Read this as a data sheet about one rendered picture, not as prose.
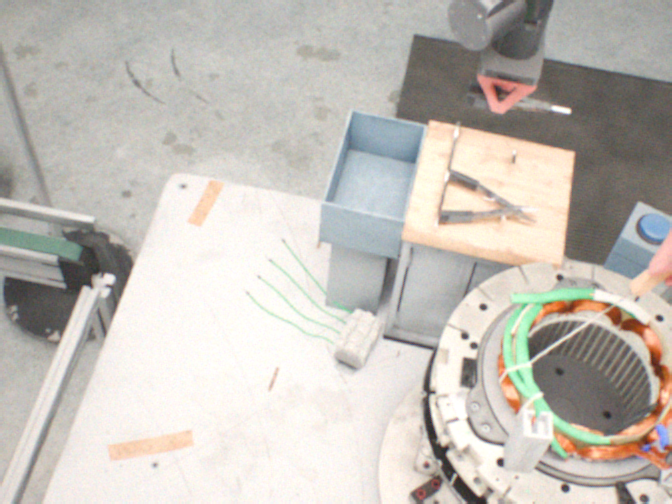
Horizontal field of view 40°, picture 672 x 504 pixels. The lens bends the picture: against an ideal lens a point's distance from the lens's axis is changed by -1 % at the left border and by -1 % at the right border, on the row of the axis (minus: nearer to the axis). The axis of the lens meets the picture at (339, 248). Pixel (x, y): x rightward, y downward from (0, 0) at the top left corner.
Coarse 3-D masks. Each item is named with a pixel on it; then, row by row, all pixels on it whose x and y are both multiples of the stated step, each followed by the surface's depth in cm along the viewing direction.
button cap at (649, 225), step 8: (648, 216) 120; (656, 216) 121; (640, 224) 120; (648, 224) 120; (656, 224) 120; (664, 224) 120; (648, 232) 119; (656, 232) 119; (664, 232) 119; (656, 240) 119; (664, 240) 119
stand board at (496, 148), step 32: (448, 128) 124; (480, 160) 121; (544, 160) 122; (416, 192) 118; (448, 192) 118; (512, 192) 119; (544, 192) 119; (416, 224) 115; (448, 224) 115; (480, 224) 115; (512, 224) 116; (544, 224) 116; (480, 256) 115; (512, 256) 113; (544, 256) 113
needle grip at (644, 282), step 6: (648, 270) 82; (642, 276) 83; (648, 276) 82; (654, 276) 81; (660, 276) 81; (666, 276) 81; (636, 282) 83; (642, 282) 83; (648, 282) 82; (654, 282) 82; (660, 282) 82; (636, 288) 83; (642, 288) 83; (648, 288) 83; (636, 294) 84; (642, 294) 84
